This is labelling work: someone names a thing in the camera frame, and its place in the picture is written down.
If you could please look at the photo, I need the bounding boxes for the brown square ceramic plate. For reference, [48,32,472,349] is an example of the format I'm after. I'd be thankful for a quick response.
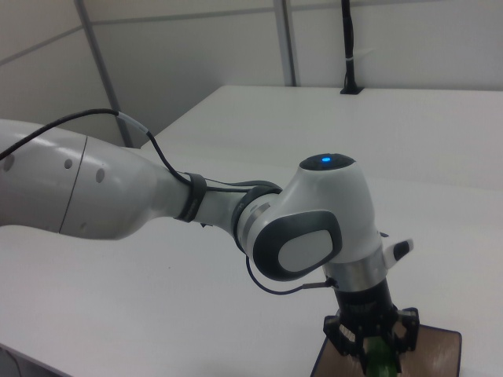
[310,313,463,377]

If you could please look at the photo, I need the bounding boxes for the black camera stand pole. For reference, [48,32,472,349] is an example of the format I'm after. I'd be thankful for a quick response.
[339,0,365,96]

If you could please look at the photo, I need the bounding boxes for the grey metal partition post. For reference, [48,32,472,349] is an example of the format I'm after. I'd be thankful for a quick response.
[274,0,297,88]
[73,0,135,149]

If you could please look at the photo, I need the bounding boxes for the black cable strap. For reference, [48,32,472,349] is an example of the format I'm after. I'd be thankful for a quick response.
[174,171,208,223]

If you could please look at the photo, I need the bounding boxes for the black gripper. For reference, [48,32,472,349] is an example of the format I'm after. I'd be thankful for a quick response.
[321,274,420,377]

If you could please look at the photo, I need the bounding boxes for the thin dark wrist cable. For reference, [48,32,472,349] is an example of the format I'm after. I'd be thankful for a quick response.
[244,254,338,296]

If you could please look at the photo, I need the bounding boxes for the green cucumber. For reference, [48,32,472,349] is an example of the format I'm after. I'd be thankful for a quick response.
[363,337,400,377]

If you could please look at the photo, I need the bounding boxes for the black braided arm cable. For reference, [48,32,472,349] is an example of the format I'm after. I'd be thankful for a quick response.
[0,108,252,196]

